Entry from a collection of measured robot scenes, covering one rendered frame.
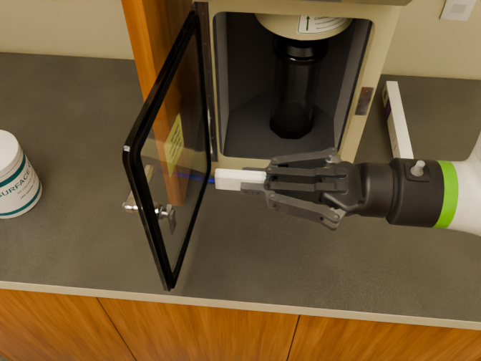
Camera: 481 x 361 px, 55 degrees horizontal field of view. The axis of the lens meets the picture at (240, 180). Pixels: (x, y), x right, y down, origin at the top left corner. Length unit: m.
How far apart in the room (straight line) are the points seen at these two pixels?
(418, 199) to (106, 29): 1.03
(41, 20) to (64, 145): 0.41
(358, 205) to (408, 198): 0.06
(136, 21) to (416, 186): 0.44
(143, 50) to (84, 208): 0.46
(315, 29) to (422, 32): 0.59
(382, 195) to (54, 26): 1.10
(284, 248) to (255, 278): 0.09
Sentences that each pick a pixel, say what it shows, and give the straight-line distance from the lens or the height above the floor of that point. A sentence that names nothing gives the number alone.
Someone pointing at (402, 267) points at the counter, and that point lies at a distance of 1.00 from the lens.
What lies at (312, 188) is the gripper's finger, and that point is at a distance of 0.63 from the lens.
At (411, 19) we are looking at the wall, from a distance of 1.33.
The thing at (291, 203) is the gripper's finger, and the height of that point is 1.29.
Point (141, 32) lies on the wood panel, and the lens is 0.71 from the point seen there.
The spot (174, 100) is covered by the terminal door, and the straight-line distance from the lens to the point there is 0.69.
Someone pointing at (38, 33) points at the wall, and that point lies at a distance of 1.50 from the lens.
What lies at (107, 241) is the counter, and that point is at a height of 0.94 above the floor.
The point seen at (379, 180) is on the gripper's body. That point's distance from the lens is 0.62.
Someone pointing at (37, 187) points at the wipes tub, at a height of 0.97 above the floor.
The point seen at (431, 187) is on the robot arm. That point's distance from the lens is 0.63.
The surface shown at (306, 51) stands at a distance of 0.90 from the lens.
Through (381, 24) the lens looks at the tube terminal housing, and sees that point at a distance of 0.79.
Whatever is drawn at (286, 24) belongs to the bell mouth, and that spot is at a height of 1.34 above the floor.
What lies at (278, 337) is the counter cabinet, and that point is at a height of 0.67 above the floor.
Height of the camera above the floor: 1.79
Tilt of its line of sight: 53 degrees down
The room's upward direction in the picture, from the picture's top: straight up
